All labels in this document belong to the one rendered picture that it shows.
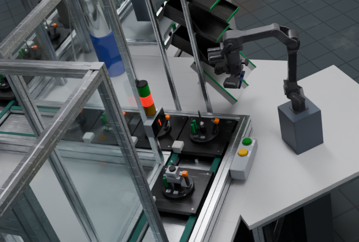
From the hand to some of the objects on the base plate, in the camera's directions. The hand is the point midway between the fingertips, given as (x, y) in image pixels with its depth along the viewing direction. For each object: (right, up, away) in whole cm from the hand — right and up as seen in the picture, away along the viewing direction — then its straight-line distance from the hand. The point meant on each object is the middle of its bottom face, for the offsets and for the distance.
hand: (237, 82), depth 249 cm
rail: (-7, -51, +4) cm, 51 cm away
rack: (-10, -8, +58) cm, 60 cm away
